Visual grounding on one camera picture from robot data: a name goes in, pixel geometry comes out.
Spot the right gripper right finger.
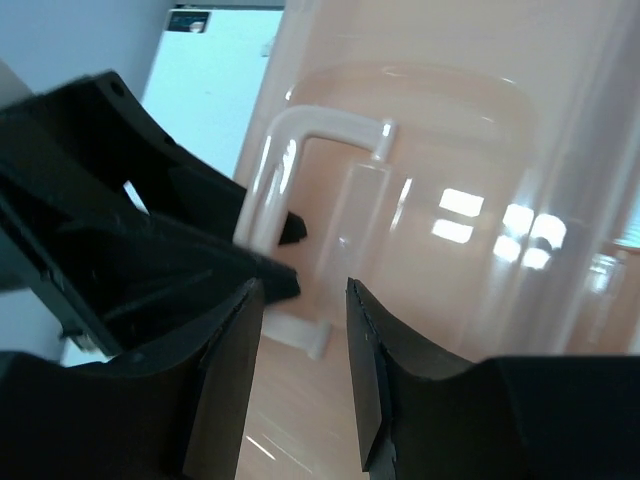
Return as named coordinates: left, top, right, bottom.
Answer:
left=346, top=279, right=639, bottom=479

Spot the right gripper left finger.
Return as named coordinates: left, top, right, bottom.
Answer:
left=1, top=280, right=264, bottom=479

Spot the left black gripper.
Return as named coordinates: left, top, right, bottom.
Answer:
left=1, top=71, right=301, bottom=354

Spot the pink plastic toolbox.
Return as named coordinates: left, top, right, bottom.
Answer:
left=235, top=1, right=639, bottom=479

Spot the left table corner label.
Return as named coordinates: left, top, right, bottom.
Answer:
left=166, top=10, right=211, bottom=34

